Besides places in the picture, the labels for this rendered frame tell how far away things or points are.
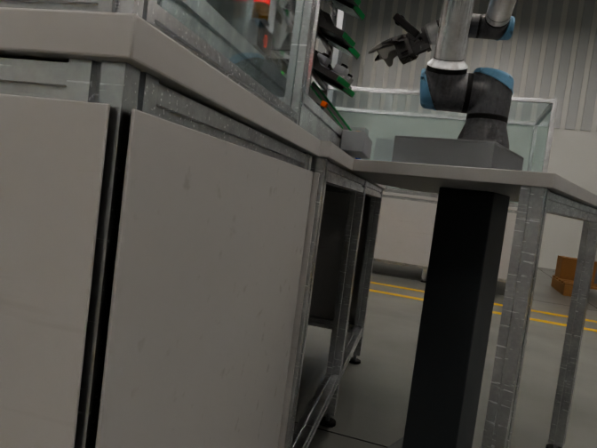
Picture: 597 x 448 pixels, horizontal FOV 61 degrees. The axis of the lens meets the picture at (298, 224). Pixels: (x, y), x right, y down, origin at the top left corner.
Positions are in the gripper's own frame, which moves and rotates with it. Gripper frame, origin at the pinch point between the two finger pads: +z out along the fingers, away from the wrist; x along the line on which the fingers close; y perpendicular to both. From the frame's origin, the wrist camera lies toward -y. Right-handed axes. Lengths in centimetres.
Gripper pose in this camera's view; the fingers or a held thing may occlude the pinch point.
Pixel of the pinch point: (373, 53)
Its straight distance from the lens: 202.2
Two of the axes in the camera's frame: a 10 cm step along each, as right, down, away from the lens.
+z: -8.8, 2.9, 3.8
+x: 4.0, 0.0, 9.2
